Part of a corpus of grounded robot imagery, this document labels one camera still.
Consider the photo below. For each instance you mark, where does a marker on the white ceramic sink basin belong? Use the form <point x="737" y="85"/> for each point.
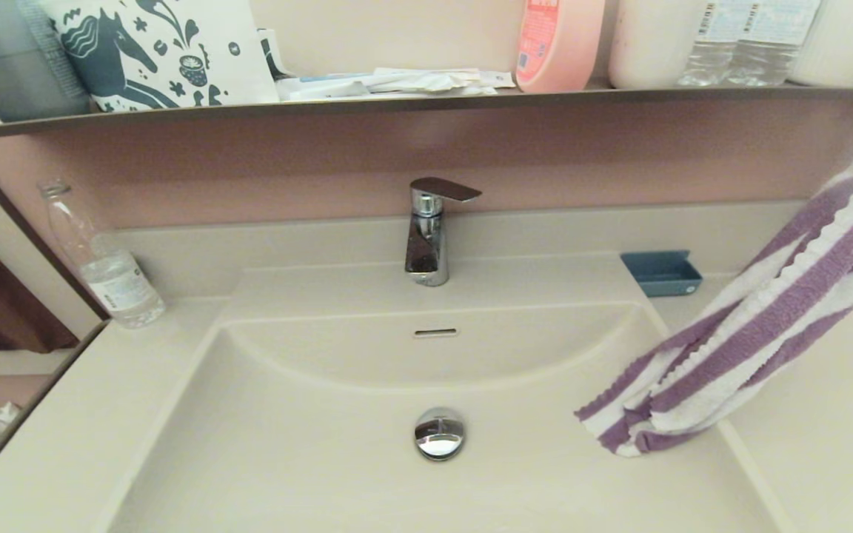
<point x="397" y="459"/>

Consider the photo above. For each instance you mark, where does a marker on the white packets on shelf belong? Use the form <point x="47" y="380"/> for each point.
<point x="426" y="80"/>

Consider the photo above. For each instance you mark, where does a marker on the large white plastic jug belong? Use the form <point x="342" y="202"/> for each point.
<point x="649" y="44"/>

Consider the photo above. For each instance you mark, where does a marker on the clear bottle with white label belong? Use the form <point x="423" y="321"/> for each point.
<point x="119" y="285"/>

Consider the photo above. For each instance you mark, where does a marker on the chrome sink faucet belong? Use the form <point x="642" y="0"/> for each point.
<point x="426" y="244"/>

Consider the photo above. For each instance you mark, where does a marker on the white sachet packet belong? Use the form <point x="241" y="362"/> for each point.
<point x="323" y="92"/>

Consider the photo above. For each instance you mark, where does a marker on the clear plastic water bottle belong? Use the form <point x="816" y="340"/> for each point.
<point x="708" y="63"/>
<point x="771" y="48"/>

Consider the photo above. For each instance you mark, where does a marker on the pink plastic bottle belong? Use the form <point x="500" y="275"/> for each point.
<point x="567" y="52"/>

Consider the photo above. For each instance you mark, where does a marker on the blue plastic soap tray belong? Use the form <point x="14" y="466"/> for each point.
<point x="662" y="280"/>

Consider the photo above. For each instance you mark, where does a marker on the white bag with horse print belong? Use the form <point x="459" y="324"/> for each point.
<point x="234" y="66"/>

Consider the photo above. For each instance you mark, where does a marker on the purple white striped towel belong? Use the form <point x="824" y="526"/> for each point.
<point x="767" y="318"/>

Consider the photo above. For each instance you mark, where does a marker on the white kettle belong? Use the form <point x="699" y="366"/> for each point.
<point x="841" y="44"/>

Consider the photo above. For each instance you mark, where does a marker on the small white packet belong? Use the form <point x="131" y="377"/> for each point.
<point x="499" y="80"/>

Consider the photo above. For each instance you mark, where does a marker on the grey translucent container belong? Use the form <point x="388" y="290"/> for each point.
<point x="19" y="74"/>

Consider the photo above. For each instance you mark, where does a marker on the chrome drain stopper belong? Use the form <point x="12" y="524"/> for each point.
<point x="440" y="437"/>

